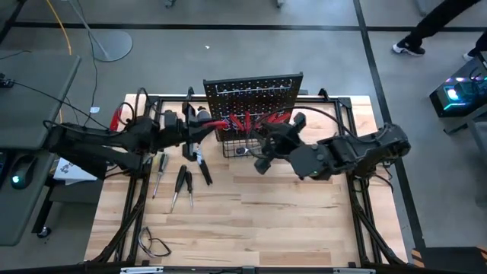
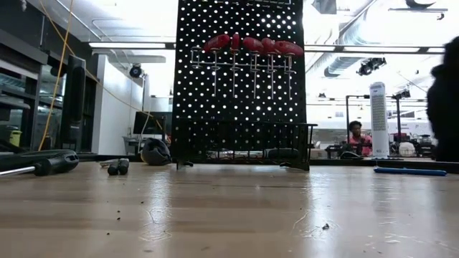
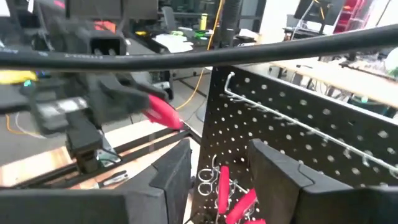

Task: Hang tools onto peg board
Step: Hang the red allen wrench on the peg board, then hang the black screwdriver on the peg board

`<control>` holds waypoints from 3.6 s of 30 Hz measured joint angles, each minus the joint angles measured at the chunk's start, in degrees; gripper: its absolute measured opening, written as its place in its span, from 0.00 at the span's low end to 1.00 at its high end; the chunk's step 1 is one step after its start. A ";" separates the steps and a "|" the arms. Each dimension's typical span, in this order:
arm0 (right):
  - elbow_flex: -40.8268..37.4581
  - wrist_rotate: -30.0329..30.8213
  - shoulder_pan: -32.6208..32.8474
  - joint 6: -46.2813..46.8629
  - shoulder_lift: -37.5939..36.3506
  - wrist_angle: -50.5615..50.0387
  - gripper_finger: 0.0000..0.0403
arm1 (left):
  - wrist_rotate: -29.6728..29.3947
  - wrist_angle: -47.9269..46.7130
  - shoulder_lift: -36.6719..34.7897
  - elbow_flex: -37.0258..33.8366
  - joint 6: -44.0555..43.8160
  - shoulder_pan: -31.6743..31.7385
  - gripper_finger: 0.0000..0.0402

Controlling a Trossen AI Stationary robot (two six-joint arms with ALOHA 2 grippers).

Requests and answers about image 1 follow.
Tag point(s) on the person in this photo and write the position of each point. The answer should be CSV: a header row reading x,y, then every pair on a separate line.
x,y
433,19

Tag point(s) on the white paper sheets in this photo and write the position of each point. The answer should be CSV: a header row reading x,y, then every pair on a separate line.
x,y
70,171

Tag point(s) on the grey round-base floor stand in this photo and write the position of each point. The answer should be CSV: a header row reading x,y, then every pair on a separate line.
x,y
114,45

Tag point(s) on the grey desk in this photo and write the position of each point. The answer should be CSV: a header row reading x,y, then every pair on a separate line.
x,y
30,114

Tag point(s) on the computer tower with blue lights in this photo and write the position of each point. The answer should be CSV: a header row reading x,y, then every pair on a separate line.
x,y
452,95

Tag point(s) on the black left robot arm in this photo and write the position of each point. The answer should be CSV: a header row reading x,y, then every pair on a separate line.
x,y
95,139

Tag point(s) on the black metal peg board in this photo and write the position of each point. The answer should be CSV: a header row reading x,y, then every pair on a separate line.
x,y
251,99

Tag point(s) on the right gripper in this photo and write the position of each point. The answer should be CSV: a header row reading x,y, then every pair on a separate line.
x,y
283,142

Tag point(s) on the clear safety glasses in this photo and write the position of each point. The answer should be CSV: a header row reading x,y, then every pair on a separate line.
x,y
139,240

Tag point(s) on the black computer mouse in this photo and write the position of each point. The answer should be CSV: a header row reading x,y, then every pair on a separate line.
x,y
23,171

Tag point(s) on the chrome multi-hook rack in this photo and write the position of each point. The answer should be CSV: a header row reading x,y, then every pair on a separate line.
x,y
251,90

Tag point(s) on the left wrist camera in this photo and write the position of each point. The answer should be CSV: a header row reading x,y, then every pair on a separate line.
x,y
203,112

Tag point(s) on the red clamp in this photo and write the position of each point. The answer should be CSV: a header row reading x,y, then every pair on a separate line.
x,y
116,120

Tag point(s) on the white floor tag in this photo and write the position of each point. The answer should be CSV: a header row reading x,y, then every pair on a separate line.
x,y
94,110

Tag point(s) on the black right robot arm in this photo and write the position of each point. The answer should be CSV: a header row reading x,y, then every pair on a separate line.
x,y
354,150

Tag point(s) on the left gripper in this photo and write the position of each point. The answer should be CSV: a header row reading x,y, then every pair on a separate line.
x,y
189,133

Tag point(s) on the silver rail bracket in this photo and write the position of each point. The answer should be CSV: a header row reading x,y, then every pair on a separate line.
x,y
141,270
354,271

